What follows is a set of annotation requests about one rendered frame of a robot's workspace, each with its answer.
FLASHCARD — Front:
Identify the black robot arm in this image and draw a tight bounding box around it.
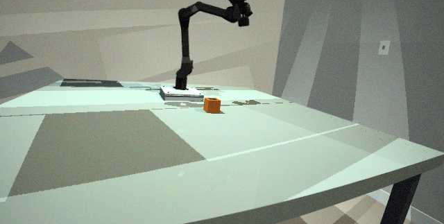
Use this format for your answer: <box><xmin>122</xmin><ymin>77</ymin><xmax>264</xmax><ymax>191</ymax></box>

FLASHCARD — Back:
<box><xmin>173</xmin><ymin>0</ymin><xmax>253</xmax><ymax>90</ymax></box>

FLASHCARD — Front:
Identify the orange block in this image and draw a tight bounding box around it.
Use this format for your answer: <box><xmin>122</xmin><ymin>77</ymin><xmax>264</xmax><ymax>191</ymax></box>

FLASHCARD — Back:
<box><xmin>203</xmin><ymin>98</ymin><xmax>221</xmax><ymax>113</ymax></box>

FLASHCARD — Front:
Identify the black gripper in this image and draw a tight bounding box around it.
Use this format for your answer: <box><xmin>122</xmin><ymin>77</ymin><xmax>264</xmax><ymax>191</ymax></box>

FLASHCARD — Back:
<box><xmin>238</xmin><ymin>14</ymin><xmax>249</xmax><ymax>27</ymax></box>

